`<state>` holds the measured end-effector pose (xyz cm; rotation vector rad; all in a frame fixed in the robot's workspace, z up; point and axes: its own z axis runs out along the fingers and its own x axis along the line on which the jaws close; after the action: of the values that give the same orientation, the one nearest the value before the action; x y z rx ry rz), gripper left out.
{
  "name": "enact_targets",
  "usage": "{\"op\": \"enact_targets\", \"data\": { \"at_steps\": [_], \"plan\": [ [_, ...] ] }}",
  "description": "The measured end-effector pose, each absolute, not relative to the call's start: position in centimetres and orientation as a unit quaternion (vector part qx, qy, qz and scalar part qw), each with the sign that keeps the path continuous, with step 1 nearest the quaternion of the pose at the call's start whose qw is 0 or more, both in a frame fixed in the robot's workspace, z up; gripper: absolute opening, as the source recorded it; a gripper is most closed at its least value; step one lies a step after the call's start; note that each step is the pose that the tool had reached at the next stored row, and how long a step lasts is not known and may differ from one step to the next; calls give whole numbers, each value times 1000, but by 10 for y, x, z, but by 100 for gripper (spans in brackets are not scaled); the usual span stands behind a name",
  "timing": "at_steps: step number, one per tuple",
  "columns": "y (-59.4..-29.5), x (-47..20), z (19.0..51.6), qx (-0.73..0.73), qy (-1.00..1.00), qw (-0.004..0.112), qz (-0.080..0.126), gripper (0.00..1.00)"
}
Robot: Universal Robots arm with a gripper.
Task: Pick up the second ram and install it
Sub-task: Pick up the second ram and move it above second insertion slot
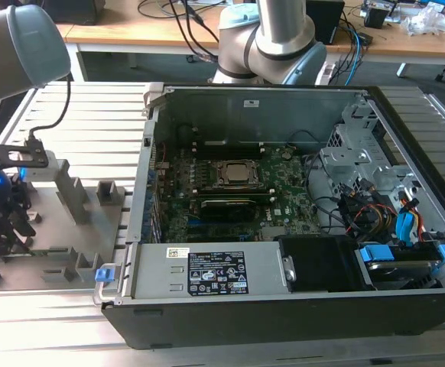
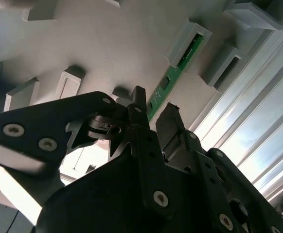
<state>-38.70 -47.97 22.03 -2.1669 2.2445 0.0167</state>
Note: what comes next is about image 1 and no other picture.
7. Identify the black camera cable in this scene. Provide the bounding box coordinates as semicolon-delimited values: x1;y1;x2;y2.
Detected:
26;74;73;145

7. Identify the black graphics card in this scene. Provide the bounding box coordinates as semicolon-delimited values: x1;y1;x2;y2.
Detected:
198;197;258;223

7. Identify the silver CPU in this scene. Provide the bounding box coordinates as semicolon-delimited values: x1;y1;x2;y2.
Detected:
225;163;261;182

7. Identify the large black box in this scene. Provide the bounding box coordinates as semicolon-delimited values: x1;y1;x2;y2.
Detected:
42;0;102;26

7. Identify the tall black box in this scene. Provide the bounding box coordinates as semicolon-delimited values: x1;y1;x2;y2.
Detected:
305;0;346;46

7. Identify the red yellow black wire bundle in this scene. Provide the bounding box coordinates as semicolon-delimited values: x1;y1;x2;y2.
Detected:
343;201;399;242

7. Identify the black PC case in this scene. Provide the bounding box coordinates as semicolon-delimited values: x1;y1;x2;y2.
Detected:
99;86;445;351

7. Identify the small black device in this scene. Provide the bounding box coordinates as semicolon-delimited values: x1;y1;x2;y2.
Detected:
362;5;390;29

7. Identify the wooden desk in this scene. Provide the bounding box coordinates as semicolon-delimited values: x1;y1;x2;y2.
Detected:
323;0;445;77
54;0;227;83

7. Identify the metal drive cage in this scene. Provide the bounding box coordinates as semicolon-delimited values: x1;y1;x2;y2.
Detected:
319;102;418;200

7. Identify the hard disk in blue carrier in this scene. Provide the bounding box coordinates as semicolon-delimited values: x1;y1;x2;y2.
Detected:
354;243;445;292

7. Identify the green motherboard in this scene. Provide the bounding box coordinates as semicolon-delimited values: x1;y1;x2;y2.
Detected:
155;143;323;244

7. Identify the grey parts rack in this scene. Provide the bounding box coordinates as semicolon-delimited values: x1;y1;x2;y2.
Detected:
0;158;128;291

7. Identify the blue hanging cable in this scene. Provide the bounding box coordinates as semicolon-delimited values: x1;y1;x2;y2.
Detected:
344;26;366;87

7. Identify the black RAM stick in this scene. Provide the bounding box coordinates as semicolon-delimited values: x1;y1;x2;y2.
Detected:
27;248;73;258
203;139;261;149

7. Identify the black fan shroud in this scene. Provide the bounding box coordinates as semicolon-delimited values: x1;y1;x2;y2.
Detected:
274;235;372;294

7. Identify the clear plastic bag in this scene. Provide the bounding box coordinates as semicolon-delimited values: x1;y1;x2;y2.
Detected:
401;2;445;37

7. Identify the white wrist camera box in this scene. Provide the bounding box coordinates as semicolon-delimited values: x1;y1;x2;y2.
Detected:
0;144;61;181

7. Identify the white power strip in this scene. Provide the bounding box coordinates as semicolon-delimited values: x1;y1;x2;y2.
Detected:
316;60;336;86

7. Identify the blue flat data wire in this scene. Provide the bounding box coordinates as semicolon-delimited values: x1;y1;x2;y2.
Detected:
395;193;419;248

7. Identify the grey power supply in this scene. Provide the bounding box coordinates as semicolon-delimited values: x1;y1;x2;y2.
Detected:
130;240;291;302

